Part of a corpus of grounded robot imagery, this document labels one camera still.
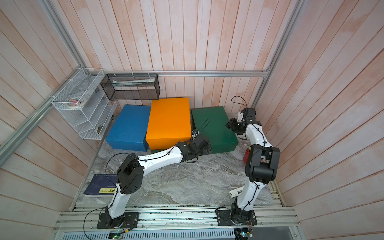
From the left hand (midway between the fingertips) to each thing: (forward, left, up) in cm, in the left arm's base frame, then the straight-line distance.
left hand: (205, 150), depth 87 cm
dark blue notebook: (-17, +60, -10) cm, 63 cm away
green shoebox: (-2, +31, +1) cm, 31 cm away
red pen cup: (+2, -29, -10) cm, 30 cm away
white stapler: (-22, -16, -8) cm, 28 cm away
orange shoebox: (+10, +21, +13) cm, 27 cm away
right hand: (+18, -17, +3) cm, 25 cm away
